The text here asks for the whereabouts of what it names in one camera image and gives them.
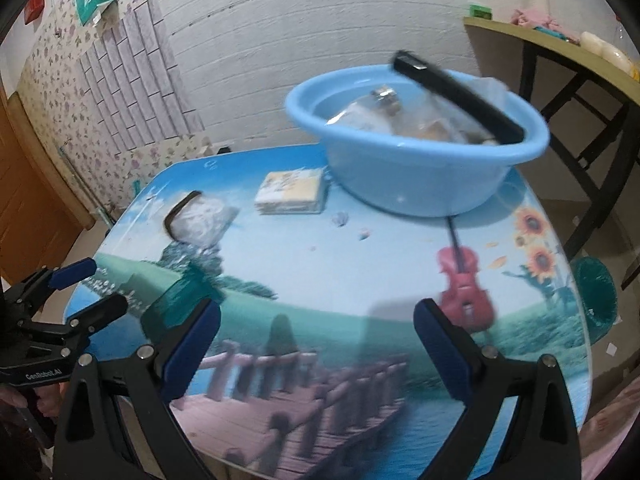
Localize brown wooden door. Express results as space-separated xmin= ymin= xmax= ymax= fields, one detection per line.
xmin=1 ymin=93 xmax=96 ymax=285

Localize wooden side table black legs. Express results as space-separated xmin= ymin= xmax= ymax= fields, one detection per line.
xmin=463 ymin=18 xmax=639 ymax=289

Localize black tube with white text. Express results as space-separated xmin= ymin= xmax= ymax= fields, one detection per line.
xmin=392 ymin=50 xmax=525 ymax=144

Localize green small box on shelf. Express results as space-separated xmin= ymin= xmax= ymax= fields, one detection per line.
xmin=469 ymin=3 xmax=492 ymax=20

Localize pink cloth on shelf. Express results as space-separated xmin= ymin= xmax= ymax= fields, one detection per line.
xmin=510 ymin=8 xmax=562 ymax=32

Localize light blue plastic basin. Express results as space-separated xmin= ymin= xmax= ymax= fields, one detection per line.
xmin=285 ymin=64 xmax=550 ymax=218

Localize dark green packet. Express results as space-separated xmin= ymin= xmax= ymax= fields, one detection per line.
xmin=140 ymin=263 xmax=224 ymax=342

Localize clear bag of toothpicks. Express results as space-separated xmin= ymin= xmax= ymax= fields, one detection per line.
xmin=394 ymin=106 xmax=472 ymax=144

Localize green waste basket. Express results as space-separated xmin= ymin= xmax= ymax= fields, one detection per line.
xmin=572 ymin=257 xmax=618 ymax=346

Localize person's left hand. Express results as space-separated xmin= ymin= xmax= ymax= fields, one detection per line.
xmin=35 ymin=382 xmax=67 ymax=418

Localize clear bag black zip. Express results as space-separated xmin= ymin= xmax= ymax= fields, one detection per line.
xmin=163 ymin=191 xmax=240 ymax=249

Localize translucent plastic box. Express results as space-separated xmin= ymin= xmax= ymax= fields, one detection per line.
xmin=430 ymin=74 xmax=521 ymax=144

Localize teal object on shelf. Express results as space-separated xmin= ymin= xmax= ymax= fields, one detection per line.
xmin=534 ymin=26 xmax=579 ymax=44

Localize red wall box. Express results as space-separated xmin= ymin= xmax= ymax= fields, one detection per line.
xmin=24 ymin=0 xmax=44 ymax=25

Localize cream round loaves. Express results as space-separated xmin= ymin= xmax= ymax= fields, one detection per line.
xmin=579 ymin=32 xmax=639 ymax=81

